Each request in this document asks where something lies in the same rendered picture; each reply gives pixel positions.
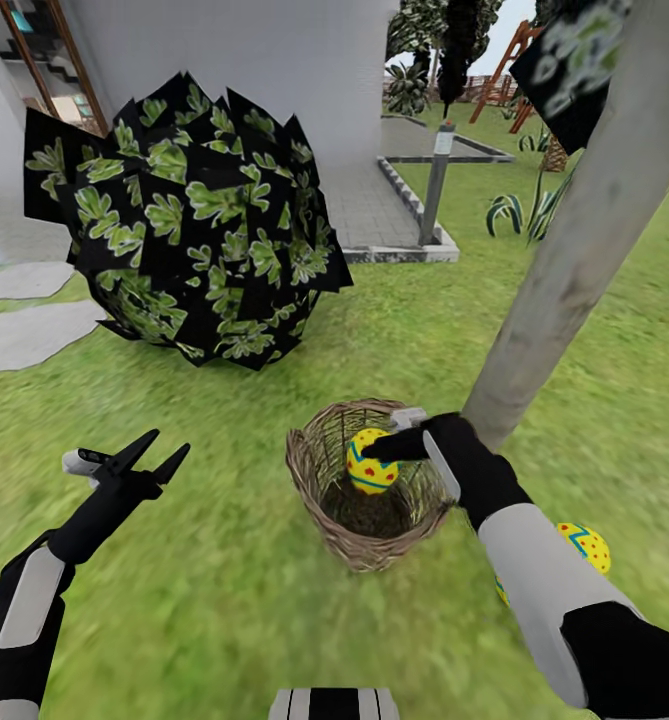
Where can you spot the easter egg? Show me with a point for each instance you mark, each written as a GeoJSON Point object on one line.
{"type": "Point", "coordinates": [588, 543]}
{"type": "Point", "coordinates": [370, 477]}

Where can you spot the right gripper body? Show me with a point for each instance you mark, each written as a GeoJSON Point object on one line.
{"type": "Point", "coordinates": [394, 448]}

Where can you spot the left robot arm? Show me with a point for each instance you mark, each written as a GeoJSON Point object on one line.
{"type": "Point", "coordinates": [30, 607]}

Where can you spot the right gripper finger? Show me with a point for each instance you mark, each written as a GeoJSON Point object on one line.
{"type": "Point", "coordinates": [370, 452]}

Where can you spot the wicker basket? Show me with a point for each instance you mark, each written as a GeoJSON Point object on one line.
{"type": "Point", "coordinates": [366, 534]}

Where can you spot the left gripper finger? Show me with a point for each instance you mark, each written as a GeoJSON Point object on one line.
{"type": "Point", "coordinates": [163, 474]}
{"type": "Point", "coordinates": [126, 459]}

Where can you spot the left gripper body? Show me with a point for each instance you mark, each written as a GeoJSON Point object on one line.
{"type": "Point", "coordinates": [104, 511]}

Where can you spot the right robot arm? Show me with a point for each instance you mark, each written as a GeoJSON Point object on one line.
{"type": "Point", "coordinates": [592, 645]}

